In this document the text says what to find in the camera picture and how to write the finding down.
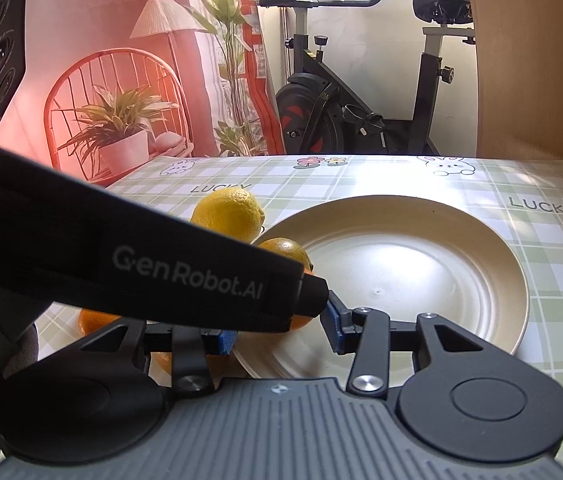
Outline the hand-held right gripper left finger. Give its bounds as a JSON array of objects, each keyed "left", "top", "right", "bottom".
[{"left": 69, "top": 317, "right": 237, "bottom": 395}]

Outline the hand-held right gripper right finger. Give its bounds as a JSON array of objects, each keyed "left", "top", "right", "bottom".
[{"left": 319, "top": 294, "right": 512, "bottom": 397}]

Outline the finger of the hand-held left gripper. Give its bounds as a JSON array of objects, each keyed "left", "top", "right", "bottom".
[{"left": 296, "top": 272, "right": 331, "bottom": 317}]

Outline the beige round plate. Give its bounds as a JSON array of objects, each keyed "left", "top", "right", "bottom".
[{"left": 232, "top": 195, "right": 531, "bottom": 381}]

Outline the yellow lemon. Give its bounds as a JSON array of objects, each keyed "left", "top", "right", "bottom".
[{"left": 190, "top": 187, "right": 266, "bottom": 244}]

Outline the black exercise bike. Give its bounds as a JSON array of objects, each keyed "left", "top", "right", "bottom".
[{"left": 253, "top": 0, "right": 477, "bottom": 157}]

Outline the pink printed backdrop cloth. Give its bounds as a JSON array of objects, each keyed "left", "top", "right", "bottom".
[{"left": 0, "top": 0, "right": 282, "bottom": 188}]

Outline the wooden panel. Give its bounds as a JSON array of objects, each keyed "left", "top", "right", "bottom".
[{"left": 463, "top": 0, "right": 563, "bottom": 171}]

